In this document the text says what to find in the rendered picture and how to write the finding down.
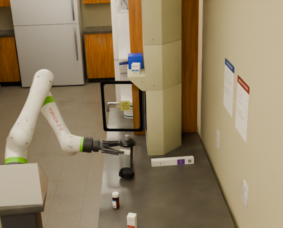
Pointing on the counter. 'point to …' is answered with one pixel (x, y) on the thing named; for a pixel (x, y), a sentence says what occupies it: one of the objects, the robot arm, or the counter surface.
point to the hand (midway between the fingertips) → (126, 148)
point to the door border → (139, 105)
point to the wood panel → (188, 6)
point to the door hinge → (144, 111)
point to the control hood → (137, 78)
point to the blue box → (135, 58)
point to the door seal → (104, 110)
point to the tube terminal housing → (163, 97)
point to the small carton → (136, 67)
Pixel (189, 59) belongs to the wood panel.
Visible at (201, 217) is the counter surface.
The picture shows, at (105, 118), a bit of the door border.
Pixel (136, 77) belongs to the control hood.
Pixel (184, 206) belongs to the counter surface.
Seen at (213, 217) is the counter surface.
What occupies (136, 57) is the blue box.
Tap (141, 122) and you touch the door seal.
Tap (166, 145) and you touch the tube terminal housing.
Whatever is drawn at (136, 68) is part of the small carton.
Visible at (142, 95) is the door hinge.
